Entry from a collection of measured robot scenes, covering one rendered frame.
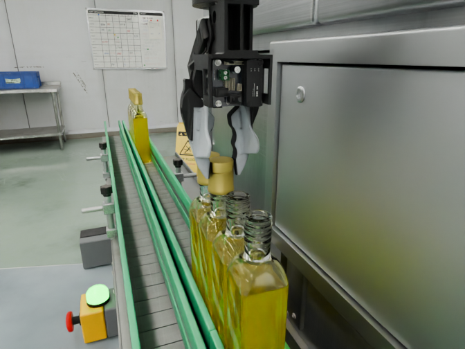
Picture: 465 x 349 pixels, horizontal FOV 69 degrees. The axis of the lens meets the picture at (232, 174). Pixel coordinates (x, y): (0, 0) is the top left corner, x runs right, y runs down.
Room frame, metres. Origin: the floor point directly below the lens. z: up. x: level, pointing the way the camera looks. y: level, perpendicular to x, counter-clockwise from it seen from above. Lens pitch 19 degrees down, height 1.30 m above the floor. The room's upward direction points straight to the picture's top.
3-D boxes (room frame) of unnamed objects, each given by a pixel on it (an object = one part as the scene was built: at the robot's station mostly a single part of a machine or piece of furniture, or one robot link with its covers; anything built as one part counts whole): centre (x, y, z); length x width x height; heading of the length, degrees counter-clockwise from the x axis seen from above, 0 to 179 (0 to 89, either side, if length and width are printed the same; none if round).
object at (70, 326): (0.56, 0.32, 0.79); 0.04 x 0.03 x 0.04; 21
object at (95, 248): (0.84, 0.38, 0.79); 0.08 x 0.08 x 0.08; 21
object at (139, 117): (1.38, 0.38, 1.02); 0.06 x 0.06 x 0.28; 21
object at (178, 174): (0.98, 0.14, 0.94); 0.07 x 0.04 x 0.13; 111
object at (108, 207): (0.74, 0.32, 0.94); 0.07 x 0.04 x 0.13; 111
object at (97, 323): (0.58, 0.28, 0.79); 0.07 x 0.07 x 0.07; 21
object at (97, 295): (0.58, 0.27, 0.84); 0.05 x 0.05 x 0.03
